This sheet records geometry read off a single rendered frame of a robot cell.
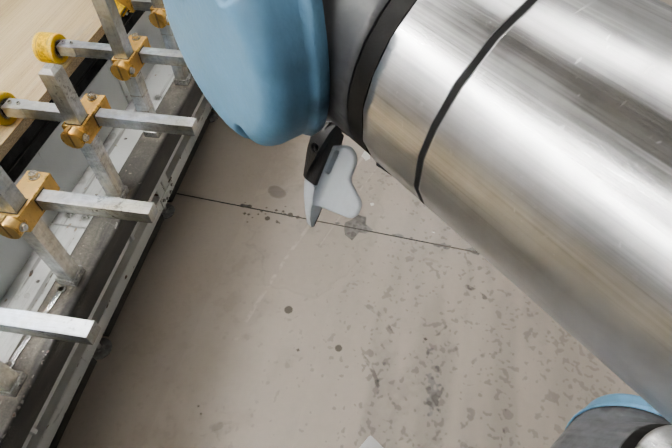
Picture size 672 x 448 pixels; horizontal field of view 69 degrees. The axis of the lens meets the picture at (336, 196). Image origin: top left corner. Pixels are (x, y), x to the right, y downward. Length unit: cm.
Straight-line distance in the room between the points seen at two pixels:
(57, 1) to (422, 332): 167
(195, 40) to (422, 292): 183
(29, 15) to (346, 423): 163
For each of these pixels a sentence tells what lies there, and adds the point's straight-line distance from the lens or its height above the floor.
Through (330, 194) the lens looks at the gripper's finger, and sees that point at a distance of 43.
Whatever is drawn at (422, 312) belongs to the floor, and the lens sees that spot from 192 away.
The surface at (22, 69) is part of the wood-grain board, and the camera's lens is 161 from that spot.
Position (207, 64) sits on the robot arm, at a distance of 16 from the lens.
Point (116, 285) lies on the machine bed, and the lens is 192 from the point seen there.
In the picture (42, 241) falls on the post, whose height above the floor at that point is 87.
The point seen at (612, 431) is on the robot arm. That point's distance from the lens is 51.
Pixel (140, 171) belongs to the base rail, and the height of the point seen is 70.
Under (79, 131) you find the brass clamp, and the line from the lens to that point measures 122.
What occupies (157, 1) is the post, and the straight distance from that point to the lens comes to 157.
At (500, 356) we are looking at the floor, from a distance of 192.
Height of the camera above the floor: 170
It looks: 50 degrees down
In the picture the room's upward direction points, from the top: straight up
